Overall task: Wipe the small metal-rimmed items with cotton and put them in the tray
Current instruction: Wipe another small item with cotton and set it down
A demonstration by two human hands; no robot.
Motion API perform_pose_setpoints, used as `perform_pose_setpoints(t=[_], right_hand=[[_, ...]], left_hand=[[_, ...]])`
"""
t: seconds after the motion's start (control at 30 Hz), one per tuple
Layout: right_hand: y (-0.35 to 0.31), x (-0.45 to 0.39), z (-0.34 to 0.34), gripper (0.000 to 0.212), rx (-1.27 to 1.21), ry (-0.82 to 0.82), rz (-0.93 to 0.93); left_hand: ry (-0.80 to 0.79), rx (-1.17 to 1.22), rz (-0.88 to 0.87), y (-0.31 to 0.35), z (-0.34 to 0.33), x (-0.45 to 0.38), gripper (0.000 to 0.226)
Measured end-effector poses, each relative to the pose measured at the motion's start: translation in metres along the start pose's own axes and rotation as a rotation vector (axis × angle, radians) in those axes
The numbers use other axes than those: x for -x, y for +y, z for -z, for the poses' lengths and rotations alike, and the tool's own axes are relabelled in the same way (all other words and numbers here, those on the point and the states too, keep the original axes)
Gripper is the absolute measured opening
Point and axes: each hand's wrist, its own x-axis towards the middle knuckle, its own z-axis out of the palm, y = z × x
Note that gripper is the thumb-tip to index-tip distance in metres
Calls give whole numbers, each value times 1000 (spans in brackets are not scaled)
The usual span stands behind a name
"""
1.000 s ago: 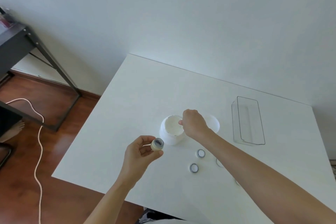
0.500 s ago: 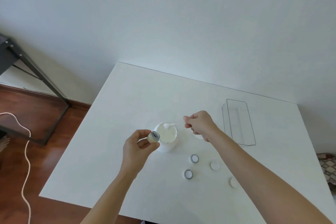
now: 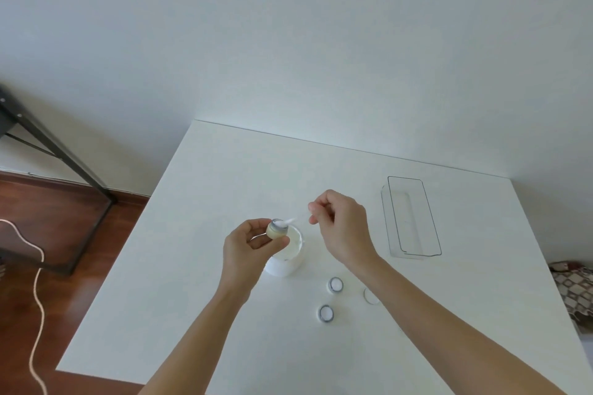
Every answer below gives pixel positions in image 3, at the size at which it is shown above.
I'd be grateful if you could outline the person's left hand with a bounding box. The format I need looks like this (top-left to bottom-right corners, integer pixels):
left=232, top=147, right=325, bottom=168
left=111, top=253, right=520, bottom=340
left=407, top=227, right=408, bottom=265
left=223, top=218, right=290, bottom=293

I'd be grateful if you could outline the person's right hand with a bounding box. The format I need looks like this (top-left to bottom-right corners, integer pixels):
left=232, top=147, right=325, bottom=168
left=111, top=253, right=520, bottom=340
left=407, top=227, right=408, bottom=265
left=309, top=189, right=378, bottom=269

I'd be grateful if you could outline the small beige cosmetic jar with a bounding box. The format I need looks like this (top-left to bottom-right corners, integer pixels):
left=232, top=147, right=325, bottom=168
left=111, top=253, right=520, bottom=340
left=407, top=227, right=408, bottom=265
left=266, top=219, right=291, bottom=240

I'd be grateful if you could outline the clear plastic spatula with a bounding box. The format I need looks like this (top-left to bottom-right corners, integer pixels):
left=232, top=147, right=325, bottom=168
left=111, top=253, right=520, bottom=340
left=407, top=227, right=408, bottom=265
left=284, top=210, right=320, bottom=227

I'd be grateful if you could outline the person's right forearm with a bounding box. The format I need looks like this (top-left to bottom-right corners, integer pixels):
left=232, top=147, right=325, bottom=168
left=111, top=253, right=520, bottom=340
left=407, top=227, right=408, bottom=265
left=345, top=254, right=568, bottom=395

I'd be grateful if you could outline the person's left forearm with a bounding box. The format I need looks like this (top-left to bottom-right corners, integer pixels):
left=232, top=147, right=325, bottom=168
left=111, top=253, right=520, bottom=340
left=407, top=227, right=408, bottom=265
left=138, top=275, right=256, bottom=395

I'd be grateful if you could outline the white round container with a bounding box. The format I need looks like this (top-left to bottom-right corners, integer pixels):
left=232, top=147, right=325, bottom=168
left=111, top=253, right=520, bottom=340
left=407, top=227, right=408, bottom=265
left=263, top=225, right=307, bottom=278

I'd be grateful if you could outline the clear plastic organizer tray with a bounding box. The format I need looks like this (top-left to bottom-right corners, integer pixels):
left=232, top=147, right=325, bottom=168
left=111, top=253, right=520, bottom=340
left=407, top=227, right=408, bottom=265
left=381, top=176, right=442, bottom=260

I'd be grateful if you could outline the patterned fabric cushion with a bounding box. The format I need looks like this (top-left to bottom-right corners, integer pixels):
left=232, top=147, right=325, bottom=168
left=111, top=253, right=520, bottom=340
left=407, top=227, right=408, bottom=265
left=549, top=261, right=593, bottom=334

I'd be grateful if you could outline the black metal table frame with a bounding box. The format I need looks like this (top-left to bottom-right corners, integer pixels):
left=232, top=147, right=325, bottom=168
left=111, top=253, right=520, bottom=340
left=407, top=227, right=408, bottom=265
left=0, top=84, right=117, bottom=276

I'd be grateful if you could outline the white cable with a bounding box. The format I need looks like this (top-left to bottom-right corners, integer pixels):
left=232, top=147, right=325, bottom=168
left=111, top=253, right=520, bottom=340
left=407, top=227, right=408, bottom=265
left=0, top=219, right=47, bottom=395

